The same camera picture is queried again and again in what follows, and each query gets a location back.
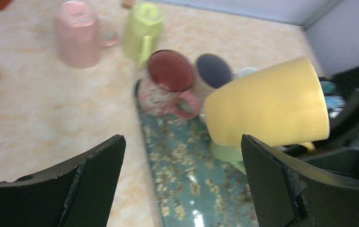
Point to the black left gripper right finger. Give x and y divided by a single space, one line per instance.
288 192

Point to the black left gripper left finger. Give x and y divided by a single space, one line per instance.
78 192

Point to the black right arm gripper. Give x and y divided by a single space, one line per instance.
342 160

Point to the light green upside-down mug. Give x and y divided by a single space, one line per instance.
228 154

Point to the yellow mug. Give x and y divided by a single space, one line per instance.
280 105

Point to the white and blue mug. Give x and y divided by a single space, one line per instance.
245 71

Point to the pink upside-down mug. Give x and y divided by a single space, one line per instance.
166 86

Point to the pale pink tall mug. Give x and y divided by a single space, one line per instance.
81 35

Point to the black poker chip case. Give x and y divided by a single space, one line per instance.
338 89

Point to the teal blossom-pattern tray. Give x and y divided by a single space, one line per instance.
192 188

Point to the tan cylinder block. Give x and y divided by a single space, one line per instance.
127 4

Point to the light green mug with handle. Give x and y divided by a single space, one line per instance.
144 26

